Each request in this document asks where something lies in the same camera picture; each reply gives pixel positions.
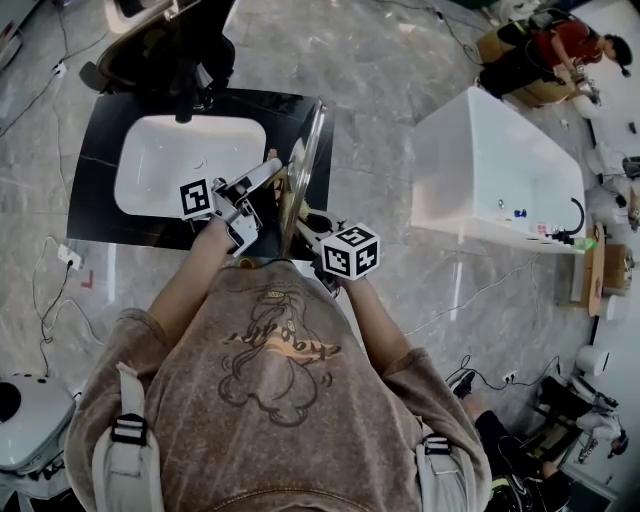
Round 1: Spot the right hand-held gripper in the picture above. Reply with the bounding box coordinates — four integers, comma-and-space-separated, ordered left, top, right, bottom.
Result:
293, 209, 382, 297

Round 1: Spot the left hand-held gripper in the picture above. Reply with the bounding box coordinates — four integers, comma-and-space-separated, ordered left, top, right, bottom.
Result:
178, 158, 285, 260

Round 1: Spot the glass lid with wooden handle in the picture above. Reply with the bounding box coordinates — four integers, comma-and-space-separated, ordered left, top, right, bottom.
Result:
267, 97, 329, 264

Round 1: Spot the person's left forearm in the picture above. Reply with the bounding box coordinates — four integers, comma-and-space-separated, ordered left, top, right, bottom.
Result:
149, 219, 236, 331

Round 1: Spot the person's right forearm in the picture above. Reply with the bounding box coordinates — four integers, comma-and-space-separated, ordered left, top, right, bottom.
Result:
344, 277, 416, 381

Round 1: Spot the white sink basin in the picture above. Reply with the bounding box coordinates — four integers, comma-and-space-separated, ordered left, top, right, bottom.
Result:
113, 114, 267, 220

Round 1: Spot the black sink faucet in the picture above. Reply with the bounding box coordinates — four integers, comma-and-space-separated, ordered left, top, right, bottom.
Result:
174, 59, 197, 125

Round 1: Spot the black office chair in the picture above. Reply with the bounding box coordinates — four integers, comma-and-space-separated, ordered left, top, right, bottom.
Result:
79, 0, 236, 99

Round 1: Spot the white bathtub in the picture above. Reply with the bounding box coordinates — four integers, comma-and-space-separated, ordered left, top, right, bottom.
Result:
409, 85, 587, 255

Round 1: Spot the person's brown printed shirt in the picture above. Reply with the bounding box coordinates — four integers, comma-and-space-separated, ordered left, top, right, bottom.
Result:
64, 259, 494, 512

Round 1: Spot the large cardboard box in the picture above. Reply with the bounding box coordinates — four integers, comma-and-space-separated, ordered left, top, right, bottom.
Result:
477, 24, 581, 109

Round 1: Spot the black curved tub faucet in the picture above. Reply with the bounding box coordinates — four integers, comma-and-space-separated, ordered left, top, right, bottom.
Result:
554, 197, 587, 245

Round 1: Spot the wooden board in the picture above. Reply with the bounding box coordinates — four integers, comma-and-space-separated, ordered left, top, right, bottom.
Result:
587, 224, 607, 317

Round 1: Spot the brown cardboard box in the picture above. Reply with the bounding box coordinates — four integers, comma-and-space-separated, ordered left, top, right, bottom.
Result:
604, 242, 632, 289

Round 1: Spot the white grey shell device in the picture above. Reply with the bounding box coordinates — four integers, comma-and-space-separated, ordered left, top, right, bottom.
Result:
0, 372, 77, 476

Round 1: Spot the grey backpack strap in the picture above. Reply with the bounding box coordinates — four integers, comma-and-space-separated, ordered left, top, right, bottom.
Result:
91, 362, 164, 512
415, 424, 479, 512

